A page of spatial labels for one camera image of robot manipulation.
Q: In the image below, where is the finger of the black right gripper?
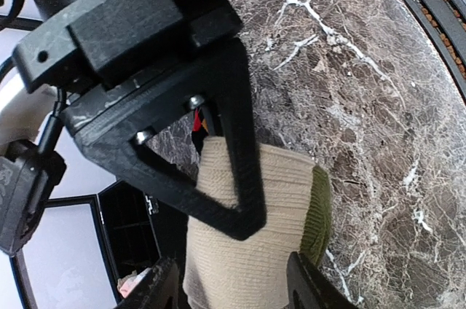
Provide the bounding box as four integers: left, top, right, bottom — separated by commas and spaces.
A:
62, 38, 266, 240

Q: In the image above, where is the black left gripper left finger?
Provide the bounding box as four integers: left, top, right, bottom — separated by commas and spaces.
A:
116, 257, 179, 309

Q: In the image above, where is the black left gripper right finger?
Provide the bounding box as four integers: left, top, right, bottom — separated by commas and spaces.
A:
286, 251, 357, 309

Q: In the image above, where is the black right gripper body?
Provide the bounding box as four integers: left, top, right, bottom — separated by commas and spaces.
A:
12, 0, 242, 93

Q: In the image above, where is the striped beige maroon sock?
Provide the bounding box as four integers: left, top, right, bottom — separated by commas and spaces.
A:
181, 136, 333, 309

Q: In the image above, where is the black argyle orange red sock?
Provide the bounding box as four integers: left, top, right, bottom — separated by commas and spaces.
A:
191, 105, 215, 155

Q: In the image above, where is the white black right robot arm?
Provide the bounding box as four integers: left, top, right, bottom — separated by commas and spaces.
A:
12, 0, 266, 240

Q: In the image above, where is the pink white rolled sock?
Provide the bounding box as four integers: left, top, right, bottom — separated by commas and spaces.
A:
117, 268, 151, 298

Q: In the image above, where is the black box with glass lid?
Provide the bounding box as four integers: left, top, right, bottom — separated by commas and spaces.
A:
10, 179, 190, 309

